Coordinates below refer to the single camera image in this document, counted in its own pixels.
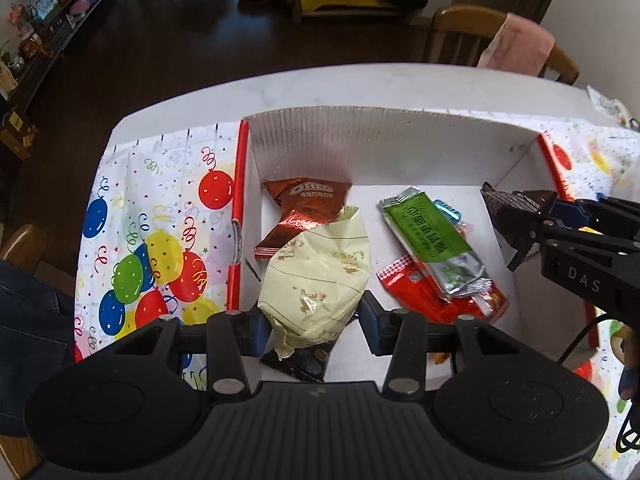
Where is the cream pastry packet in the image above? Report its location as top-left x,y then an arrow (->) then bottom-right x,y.
257,206 -> 371,360

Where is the tv cabinet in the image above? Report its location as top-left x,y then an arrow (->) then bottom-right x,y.
1,0 -> 108,113

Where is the red snack packet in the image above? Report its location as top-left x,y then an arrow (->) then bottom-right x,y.
376,256 -> 508,324

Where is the green snack bar packet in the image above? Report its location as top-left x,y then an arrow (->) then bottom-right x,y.
378,186 -> 492,297

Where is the pink cloth on chair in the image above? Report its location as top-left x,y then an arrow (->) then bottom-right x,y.
477,13 -> 555,77

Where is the red cardboard box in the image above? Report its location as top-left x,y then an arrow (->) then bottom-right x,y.
228,106 -> 604,368

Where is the brown Oreo snack packet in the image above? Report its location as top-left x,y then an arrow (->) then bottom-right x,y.
254,177 -> 352,259

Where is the dark chocolate snack packet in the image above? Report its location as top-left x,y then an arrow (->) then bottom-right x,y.
480,182 -> 558,257

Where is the dark jeans leg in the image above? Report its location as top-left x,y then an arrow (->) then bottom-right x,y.
0,261 -> 75,437

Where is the black cable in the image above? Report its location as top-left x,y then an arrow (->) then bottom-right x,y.
556,313 -> 614,365

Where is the wooden chair far side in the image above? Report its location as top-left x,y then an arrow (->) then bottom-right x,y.
422,4 -> 579,86

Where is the wooden chair near left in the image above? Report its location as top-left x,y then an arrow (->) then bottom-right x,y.
1,224 -> 49,479

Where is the balloon print tablecloth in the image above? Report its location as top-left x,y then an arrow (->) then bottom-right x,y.
75,122 -> 240,360

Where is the wooden chair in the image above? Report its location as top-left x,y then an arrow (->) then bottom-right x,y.
1,224 -> 49,479
422,4 -> 579,86

